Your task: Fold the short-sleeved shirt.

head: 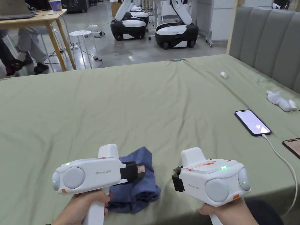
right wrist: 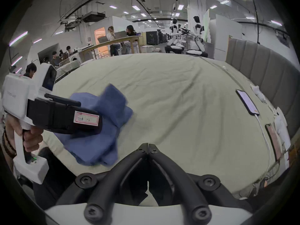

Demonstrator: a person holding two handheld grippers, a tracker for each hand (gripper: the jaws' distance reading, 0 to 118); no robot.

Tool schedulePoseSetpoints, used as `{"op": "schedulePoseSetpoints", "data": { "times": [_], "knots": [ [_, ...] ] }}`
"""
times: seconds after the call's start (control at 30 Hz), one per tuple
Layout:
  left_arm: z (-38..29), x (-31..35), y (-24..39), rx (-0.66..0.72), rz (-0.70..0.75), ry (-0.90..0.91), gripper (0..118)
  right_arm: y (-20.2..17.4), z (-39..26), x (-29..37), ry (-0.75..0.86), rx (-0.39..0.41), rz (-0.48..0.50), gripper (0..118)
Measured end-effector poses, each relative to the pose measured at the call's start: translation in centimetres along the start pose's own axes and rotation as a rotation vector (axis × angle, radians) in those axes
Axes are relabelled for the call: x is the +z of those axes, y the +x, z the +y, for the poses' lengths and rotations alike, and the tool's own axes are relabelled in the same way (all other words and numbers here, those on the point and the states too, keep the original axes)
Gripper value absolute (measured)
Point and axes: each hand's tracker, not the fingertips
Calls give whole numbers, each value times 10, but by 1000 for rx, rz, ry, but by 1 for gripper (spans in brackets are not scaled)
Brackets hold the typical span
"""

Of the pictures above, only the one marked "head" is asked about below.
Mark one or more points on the person's right forearm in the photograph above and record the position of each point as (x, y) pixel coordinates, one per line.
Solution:
(263, 213)

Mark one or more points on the phone with dark screen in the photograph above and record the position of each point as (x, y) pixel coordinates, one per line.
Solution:
(293, 147)

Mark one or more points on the person's left hand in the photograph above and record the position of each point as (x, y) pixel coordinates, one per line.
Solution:
(77, 206)

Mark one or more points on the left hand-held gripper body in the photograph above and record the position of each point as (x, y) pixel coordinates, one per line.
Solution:
(93, 174)

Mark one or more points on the phone with lit screen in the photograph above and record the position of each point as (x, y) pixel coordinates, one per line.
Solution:
(252, 121)

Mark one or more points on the brown carton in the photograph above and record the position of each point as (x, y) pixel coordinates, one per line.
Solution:
(114, 9)

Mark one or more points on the white power strip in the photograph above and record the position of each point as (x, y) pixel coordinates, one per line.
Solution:
(96, 33)

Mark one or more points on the grey padded headboard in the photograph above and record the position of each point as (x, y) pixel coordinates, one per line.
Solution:
(264, 39)

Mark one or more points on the dark blue garment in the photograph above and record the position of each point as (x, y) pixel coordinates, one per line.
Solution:
(143, 194)

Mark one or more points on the black and white robot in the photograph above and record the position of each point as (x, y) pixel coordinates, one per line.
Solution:
(175, 32)
(127, 27)

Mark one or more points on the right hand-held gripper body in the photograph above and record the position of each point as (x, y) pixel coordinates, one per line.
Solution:
(201, 180)

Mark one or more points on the small white paper cup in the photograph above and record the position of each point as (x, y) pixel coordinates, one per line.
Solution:
(223, 74)

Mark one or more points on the person's right hand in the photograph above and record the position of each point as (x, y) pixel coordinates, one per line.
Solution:
(232, 213)

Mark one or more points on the bed with pale green sheet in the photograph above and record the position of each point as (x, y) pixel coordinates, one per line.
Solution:
(117, 112)

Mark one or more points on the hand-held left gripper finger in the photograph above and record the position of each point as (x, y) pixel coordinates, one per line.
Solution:
(134, 173)

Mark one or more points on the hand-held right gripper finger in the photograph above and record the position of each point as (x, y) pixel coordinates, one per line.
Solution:
(175, 178)

